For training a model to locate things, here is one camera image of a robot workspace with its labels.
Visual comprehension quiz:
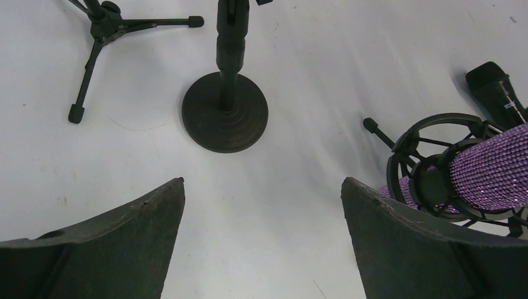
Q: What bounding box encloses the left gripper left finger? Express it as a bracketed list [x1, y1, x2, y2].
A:
[1, 178, 186, 298]

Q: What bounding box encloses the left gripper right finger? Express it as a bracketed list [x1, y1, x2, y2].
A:
[341, 178, 527, 298]

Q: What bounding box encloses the shock mount tripod stand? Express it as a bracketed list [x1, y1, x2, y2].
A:
[363, 113, 527, 239]

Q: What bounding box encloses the purple glitter microphone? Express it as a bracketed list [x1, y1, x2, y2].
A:
[379, 125, 527, 221]

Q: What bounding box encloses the round base mic stand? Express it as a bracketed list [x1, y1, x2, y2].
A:
[181, 0, 268, 153]

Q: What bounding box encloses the black microphone orange end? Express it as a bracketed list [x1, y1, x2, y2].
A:
[465, 61, 527, 130]

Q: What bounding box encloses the black tripod mic stand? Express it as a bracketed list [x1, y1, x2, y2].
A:
[68, 0, 205, 124]

